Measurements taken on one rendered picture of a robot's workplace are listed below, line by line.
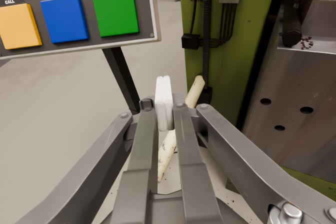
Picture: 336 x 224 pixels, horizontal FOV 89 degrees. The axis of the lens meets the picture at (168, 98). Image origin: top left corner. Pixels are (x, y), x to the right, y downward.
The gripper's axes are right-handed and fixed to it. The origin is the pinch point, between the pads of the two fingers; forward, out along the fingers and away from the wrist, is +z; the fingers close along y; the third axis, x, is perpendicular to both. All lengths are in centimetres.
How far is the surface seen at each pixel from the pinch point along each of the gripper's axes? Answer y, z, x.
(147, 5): -1.8, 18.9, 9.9
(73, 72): -112, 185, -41
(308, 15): 28.2, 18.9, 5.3
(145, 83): -23, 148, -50
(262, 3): 27.6, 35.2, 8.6
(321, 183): 48, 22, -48
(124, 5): -5.9, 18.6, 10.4
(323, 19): 30.5, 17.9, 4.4
